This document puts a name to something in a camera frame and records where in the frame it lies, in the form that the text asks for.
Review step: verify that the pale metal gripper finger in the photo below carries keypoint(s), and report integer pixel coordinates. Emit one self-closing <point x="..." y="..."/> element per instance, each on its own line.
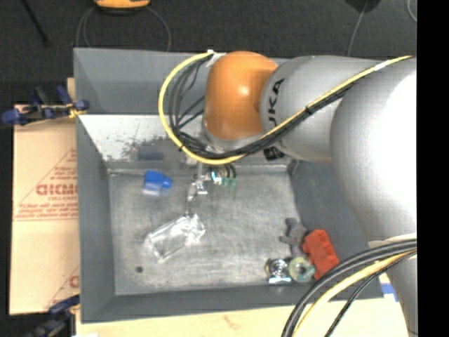
<point x="201" y="188"/>
<point x="191" y="195"/>

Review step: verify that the clear plastic bottle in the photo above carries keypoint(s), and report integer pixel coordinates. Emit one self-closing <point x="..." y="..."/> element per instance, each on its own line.
<point x="175" y="236"/>

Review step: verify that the grey metal bin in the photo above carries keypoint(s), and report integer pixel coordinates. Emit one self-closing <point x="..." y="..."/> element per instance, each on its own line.
<point x="228" y="230"/>

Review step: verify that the shiny silver metal piece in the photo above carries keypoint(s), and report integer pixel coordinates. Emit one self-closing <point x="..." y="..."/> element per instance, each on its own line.
<point x="278" y="270"/>

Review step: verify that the red toy brick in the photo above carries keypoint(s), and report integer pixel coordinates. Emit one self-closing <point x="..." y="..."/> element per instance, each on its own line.
<point x="320" y="252"/>

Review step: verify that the brown cardboard board red print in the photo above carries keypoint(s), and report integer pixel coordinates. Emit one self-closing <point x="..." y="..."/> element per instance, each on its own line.
<point x="42" y="244"/>

